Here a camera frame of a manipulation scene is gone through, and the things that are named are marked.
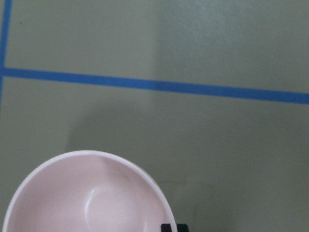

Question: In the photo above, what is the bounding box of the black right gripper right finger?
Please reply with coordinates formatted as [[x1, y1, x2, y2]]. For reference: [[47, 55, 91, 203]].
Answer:
[[177, 224, 189, 232]]

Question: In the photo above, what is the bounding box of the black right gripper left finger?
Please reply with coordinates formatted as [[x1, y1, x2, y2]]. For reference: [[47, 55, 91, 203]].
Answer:
[[161, 224, 172, 232]]

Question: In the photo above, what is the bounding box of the pink bowl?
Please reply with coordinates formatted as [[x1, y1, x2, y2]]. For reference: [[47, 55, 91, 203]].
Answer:
[[2, 150, 177, 232]]

